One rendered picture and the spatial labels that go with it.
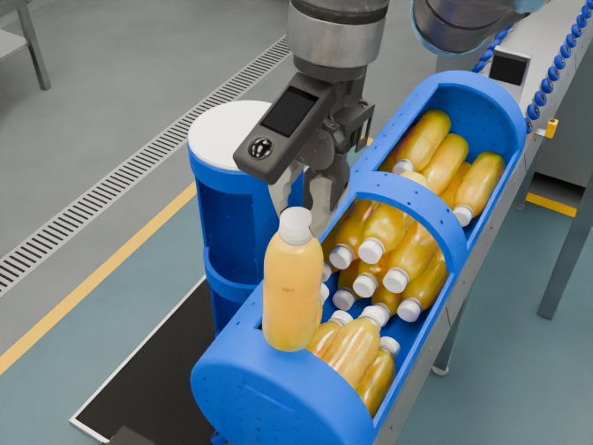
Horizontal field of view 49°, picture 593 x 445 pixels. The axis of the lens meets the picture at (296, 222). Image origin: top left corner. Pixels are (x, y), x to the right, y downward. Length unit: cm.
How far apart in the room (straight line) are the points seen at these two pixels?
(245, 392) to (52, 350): 168
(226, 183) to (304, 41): 95
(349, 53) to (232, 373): 50
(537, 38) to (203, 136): 123
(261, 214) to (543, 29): 125
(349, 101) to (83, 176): 263
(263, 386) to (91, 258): 199
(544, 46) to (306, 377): 165
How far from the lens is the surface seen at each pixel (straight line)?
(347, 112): 68
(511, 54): 192
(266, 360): 90
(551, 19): 250
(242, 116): 167
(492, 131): 155
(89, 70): 405
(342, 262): 118
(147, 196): 306
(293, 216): 74
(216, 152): 155
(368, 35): 61
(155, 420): 214
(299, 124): 62
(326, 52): 61
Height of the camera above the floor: 198
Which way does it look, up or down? 44 degrees down
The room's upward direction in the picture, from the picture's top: straight up
